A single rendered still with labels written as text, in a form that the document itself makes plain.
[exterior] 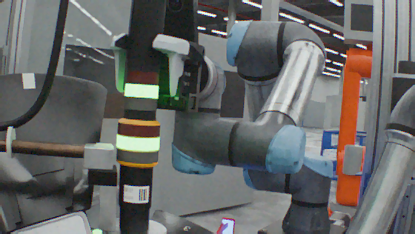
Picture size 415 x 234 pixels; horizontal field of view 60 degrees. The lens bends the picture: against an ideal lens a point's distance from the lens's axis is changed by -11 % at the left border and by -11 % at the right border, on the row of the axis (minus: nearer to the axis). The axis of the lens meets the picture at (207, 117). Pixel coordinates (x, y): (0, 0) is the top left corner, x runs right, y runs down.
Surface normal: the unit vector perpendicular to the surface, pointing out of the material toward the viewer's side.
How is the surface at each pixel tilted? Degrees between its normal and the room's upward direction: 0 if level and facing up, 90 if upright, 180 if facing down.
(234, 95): 90
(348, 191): 90
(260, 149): 90
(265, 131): 47
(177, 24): 119
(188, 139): 89
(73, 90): 36
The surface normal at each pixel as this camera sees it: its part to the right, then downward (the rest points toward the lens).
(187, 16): -0.24, 0.52
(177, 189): 0.68, 0.09
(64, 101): 0.32, -0.74
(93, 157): 0.24, 0.07
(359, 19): -0.32, 0.03
